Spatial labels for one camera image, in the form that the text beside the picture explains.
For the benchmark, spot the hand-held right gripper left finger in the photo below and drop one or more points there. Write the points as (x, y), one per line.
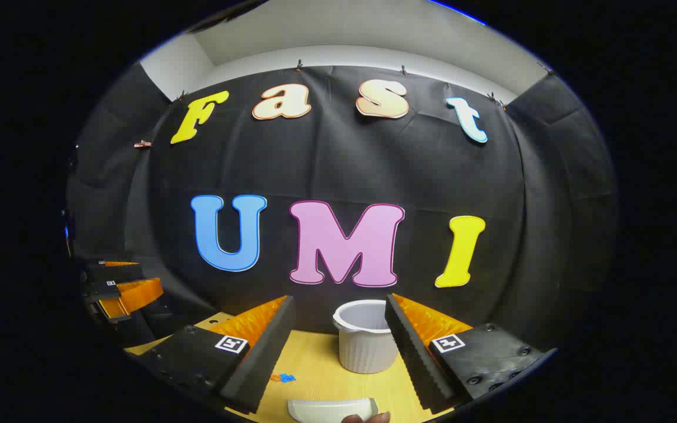
(262, 364)

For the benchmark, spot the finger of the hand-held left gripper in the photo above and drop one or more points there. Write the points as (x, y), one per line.
(115, 272)
(133, 294)

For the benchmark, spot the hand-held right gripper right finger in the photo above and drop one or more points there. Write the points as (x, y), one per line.
(418, 364)

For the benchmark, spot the blue paper trash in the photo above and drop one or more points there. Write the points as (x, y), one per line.
(288, 378)

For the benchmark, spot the white ribbed garbage bin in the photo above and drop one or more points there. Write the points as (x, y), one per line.
(362, 346)

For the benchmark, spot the white dustpan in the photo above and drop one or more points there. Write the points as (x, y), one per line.
(329, 410)

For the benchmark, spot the wooden desktop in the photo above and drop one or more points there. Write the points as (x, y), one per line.
(321, 358)

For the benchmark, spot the small copper clip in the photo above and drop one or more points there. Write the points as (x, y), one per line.
(142, 144)

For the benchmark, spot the black backdrop cloth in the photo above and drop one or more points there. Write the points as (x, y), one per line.
(344, 164)

